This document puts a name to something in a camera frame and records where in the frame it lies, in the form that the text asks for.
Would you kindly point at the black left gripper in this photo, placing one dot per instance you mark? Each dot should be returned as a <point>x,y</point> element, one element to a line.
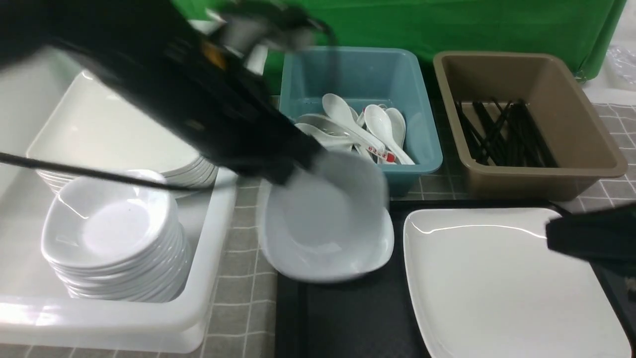
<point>248,135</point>

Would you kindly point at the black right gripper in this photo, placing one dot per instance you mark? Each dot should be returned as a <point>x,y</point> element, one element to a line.
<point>605,235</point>

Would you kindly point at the large white square plate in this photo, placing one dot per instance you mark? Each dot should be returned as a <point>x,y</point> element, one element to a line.
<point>484,284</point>

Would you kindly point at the white rice bowl plate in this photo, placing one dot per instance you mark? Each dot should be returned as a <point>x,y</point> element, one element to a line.
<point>329,224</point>

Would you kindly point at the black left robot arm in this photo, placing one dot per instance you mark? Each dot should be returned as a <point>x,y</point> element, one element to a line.
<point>195,85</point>

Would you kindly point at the brown plastic bin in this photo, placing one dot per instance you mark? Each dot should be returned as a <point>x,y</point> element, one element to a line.
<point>579,140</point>

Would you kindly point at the white ceramic spoon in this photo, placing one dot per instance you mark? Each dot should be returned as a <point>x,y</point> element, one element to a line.
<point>379,124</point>
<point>398,124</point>
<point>339,113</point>

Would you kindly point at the teal plastic bin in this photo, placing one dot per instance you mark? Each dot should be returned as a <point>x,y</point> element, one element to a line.
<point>363,76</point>

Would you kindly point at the stack of white square plates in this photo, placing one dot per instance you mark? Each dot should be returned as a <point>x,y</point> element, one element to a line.
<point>93,127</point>

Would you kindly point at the pile of black chopsticks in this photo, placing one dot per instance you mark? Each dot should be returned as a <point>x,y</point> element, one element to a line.
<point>503,133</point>

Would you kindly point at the stack of white bowls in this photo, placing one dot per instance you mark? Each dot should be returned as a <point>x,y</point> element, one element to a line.
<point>113,241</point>

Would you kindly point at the grey checked tablecloth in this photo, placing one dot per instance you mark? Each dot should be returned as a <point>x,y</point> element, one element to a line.
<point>240,320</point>

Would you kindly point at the green backdrop cloth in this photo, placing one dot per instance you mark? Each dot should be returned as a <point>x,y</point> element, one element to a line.
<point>576,31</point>

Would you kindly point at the black serving tray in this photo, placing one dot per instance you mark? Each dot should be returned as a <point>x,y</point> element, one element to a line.
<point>373,316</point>

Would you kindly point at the large white plastic bin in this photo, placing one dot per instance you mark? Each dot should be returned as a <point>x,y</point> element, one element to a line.
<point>37,313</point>

